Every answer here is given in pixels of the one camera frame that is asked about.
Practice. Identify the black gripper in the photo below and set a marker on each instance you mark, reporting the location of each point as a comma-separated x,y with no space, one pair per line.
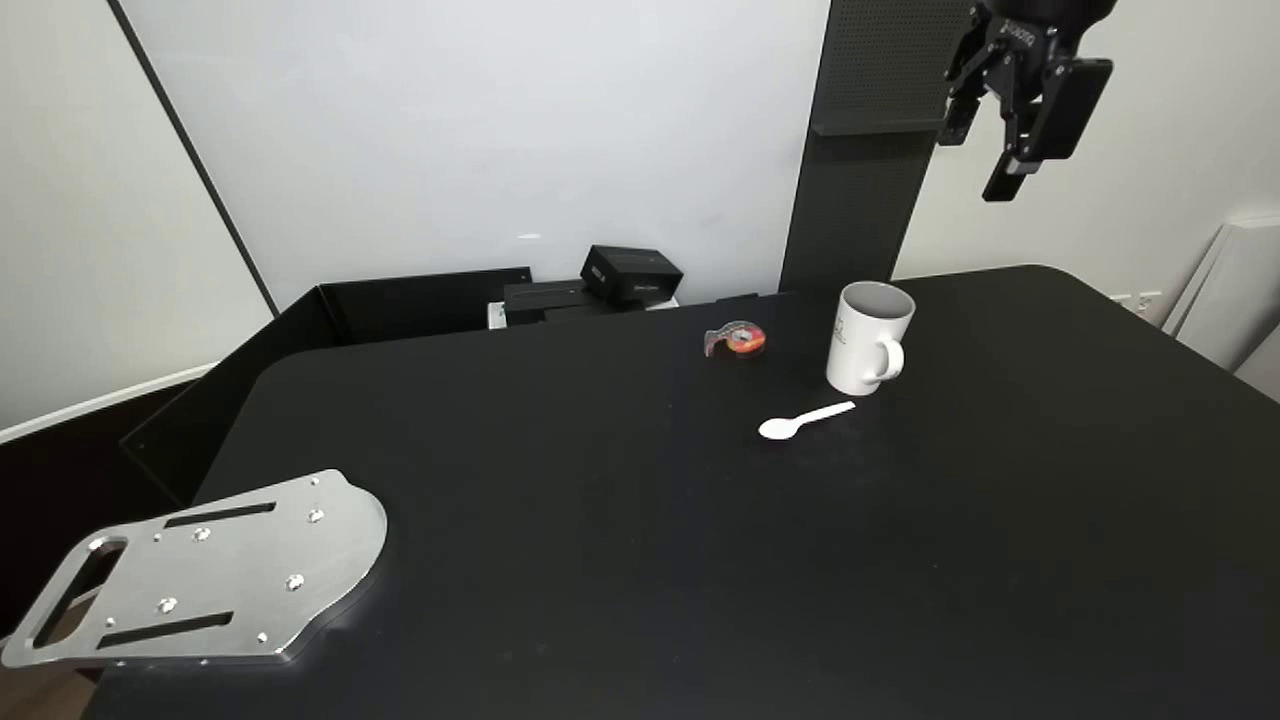
1031,56

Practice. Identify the white plastic spoon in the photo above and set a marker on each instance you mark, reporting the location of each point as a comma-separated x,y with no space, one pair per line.
781,428

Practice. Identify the white ceramic mug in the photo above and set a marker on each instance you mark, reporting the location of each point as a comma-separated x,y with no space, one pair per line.
870,337

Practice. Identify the red tape dispenser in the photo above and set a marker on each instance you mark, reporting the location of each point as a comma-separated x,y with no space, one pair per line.
743,337

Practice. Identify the white whiteboard panel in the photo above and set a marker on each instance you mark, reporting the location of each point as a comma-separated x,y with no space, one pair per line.
404,138

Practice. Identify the grey metal mounting plate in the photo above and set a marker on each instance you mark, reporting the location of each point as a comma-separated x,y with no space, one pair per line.
236,577

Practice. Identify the black camera box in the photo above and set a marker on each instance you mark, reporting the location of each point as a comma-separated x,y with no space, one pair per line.
628,277

